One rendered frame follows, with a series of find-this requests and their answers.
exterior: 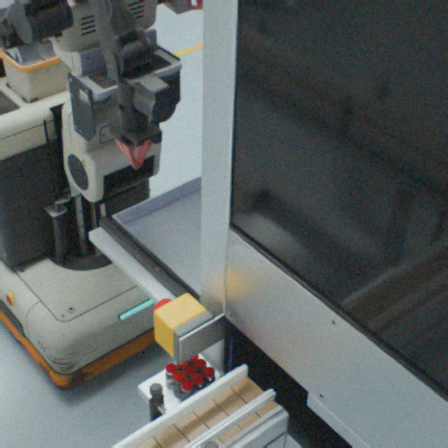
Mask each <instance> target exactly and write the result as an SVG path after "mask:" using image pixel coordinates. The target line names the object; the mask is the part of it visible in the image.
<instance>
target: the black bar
mask: <svg viewBox="0 0 448 448"><path fill-rule="evenodd" d="M100 226H101V228H102V229H103V230H104V231H105V232H106V233H108V234H109V235H110V236H111V237H112V238H113V239H114V240H115V241H116V242H117V243H118V244H119V245H120V246H121V247H123V248H124V249H125V250H126V251H127V252H128V253H129V254H130V255H131V256H132V257H133V258H134V259H135V260H136V261H138V262H139V263H140V264H141V265H142V266H143V267H144V268H145V269H146V270H147V271H148V272H149V273H150V274H151V275H153V276H154V277H155V278H156V279H157V280H158V281H159V282H160V283H161V284H162V285H163V286H164V287H165V288H167V289H168V290H169V291H170V292H171V293H172V294H173V295H174V296H175V297H176V298H178V297H179V296H181V295H183V294H185V293H189V292H188V291H187V290H186V289H185V288H184V287H183V286H182V285H181V284H178V283H177V282H176V281H175V280H174V279H173V278H172V277H171V276H170V275H169V274H167V273H166V272H165V271H164V270H163V269H162V268H161V266H160V265H159V264H157V263H156V262H155V261H154V260H153V259H152V258H151V257H150V256H149V255H148V254H146V253H145V252H144V251H143V250H142V249H141V248H140V247H139V246H138V245H137V244H135V243H134V242H133V241H132V240H131V239H130V238H129V237H128V236H127V235H126V234H125V233H123V232H122V231H121V230H120V229H119V228H118V227H117V226H116V225H115V224H114V223H112V222H110V221H109V220H108V219H107V218H106V217H104V218H102V219H101V220H100ZM189 294H190V293H189Z"/></svg>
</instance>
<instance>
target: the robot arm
mask: <svg viewBox="0 0 448 448"><path fill-rule="evenodd" d="M88 1H89V4H90V6H91V9H92V12H93V16H94V20H95V25H96V31H97V34H98V36H99V39H100V41H101V44H100V46H101V48H102V50H103V53H104V55H105V57H106V70H107V76H108V77H109V78H111V79H113V80H114V81H116V82H117V96H118V108H119V116H117V117H114V118H111V119H109V120H107V124H108V133H109V134H110V135H111V136H113V137H114V138H115V141H116V143H117V144H118V146H119V147H120V149H121V150H122V152H123V153H124V155H125V156H126V157H127V159H128V160H129V161H130V163H131V165H132V166H133V168H134V169H138V168H140V167H141V166H142V164H143V161H144V160H145V157H146V155H147V153H148V152H149V150H150V148H151V147H152V145H153V144H155V145H156V144H159V143H161V142H162V129H160V128H159V127H157V126H156V125H154V124H153V123H152V122H150V121H149V117H150V118H152V119H153V120H155V121H157V122H159V123H162V122H165V121H167V120H168V119H169V118H170V117H171V116H172V115H173V113H174V111H175V108H176V99H175V98H174V97H173V96H172V95H171V94H170V88H169V86H168V85H167V84H166V83H164V82H163V81H162V80H161V79H160V78H158V77H157V73H156V72H154V71H152V70H151V68H153V58H155V56H154V46H153V44H152V42H151V40H150V39H149V38H147V36H146V34H145V31H144V29H143V27H140V28H139V26H138V23H137V21H136V18H135V16H134V14H133V13H132V12H131V10H130V9H129V7H128V5H127V4H126V2H125V0H88ZM73 21H74V19H73V13H72V10H71V7H70V5H69V3H68V1H67V0H14V3H11V4H10V5H9V6H8V7H4V8H1V9H0V47H1V49H2V50H3V51H8V50H12V49H15V48H18V47H21V46H25V45H28V44H31V43H36V42H39V43H40V44H41V45H42V44H44V42H43V40H45V39H48V38H49V37H51V36H52V35H53V37H54V38H55V39H56V38H59V37H61V36H62V33H61V32H62V31H64V30H66V29H69V28H71V27H72V26H73ZM119 36H122V37H123V39H121V40H119ZM137 147H138V153H137V160H136V159H135V155H134V150H135V148H137Z"/></svg>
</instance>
